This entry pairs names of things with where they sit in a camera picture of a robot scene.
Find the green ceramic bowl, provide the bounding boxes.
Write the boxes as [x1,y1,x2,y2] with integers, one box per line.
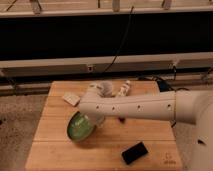
[67,111,96,142]

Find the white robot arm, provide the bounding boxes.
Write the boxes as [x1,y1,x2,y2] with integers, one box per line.
[78,87,213,171]

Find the white plastic bottle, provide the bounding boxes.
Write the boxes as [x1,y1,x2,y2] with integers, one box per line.
[116,80,131,97]

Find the black smartphone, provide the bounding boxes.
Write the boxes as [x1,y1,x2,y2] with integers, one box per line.
[121,142,148,165]

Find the brown wooden-handled tool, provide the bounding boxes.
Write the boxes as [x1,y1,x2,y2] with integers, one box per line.
[119,118,126,123]

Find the black cables on floor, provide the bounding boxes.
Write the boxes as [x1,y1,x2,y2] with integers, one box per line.
[138,75,189,93]

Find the black hanging cable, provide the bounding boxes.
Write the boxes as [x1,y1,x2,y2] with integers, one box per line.
[103,4,135,74]

